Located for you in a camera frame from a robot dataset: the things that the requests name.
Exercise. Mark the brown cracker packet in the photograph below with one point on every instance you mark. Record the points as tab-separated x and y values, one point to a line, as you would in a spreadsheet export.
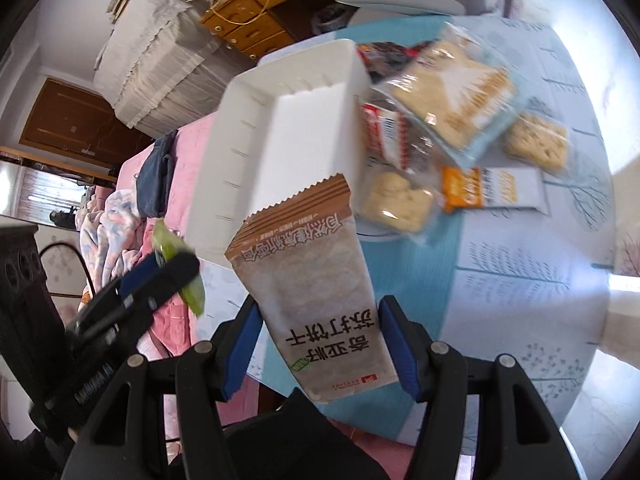
310	285

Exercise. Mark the green snack packet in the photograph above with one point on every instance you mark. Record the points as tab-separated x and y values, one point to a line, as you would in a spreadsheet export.
162	240

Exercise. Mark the clear biscuit packet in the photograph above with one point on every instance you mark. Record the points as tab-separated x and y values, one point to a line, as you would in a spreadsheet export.
395	200
537	142

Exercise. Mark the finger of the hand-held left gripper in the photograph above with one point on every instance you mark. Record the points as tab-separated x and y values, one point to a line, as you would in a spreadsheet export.
142	275
175	275

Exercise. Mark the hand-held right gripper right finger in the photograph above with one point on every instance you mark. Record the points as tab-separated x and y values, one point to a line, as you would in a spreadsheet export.
400	350

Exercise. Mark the white plastic bin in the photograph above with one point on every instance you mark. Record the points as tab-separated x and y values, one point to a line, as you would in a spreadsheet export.
280	135

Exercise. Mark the dark blue cloth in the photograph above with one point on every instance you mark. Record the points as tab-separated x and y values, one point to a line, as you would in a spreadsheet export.
155	175

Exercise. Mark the brown cake packet red print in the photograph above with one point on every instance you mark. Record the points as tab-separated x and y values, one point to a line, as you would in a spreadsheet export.
385	57

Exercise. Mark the white lace furniture cover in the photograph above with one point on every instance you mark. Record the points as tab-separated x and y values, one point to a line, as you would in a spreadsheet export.
150	60

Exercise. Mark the pale floral blanket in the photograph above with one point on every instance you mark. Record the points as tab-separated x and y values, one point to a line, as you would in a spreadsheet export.
115	220

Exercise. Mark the clear packet red label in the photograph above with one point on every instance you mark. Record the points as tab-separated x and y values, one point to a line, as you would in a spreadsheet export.
387	132

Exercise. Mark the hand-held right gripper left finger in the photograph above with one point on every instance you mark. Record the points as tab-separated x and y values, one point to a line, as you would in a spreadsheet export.
240	345

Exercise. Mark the wooden desk with drawers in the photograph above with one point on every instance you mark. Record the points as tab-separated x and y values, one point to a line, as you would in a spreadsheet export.
260	35

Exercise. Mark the waste bin with bag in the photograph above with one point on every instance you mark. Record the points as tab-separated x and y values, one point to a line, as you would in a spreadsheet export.
327	20

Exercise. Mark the large light blue cracker packet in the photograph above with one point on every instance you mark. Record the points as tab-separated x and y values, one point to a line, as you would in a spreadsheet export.
450	90

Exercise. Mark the brown wooden door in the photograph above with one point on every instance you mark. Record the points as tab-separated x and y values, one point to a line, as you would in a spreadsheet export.
60	120

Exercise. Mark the orange white bar packet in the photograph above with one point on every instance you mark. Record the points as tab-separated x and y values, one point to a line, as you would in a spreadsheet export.
510	187

